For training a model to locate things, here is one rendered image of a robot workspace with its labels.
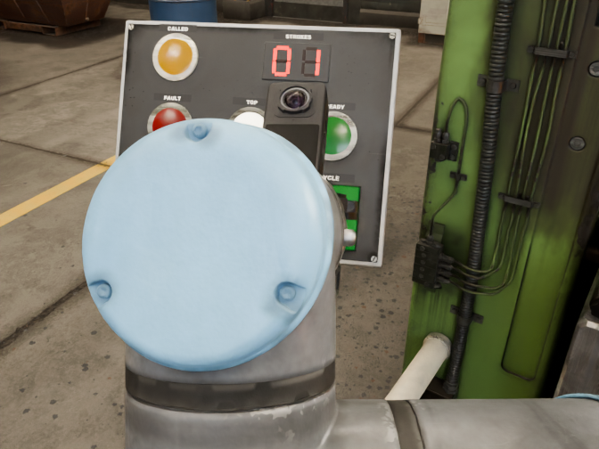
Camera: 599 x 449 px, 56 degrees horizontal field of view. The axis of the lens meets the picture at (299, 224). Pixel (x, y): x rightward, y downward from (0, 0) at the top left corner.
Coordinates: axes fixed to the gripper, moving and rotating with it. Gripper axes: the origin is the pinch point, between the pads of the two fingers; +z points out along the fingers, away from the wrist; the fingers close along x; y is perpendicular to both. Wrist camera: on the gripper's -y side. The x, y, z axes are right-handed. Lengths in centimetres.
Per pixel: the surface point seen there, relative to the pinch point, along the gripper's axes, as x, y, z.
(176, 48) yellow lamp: -19.8, -18.2, 10.7
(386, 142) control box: 6.4, -8.3, 11.1
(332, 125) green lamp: 0.1, -9.9, 10.7
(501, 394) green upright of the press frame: 30, 30, 49
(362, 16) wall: -32, -237, 606
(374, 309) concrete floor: 7, 33, 157
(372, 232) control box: 5.6, 2.2, 11.1
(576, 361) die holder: 30.7, 15.6, 15.4
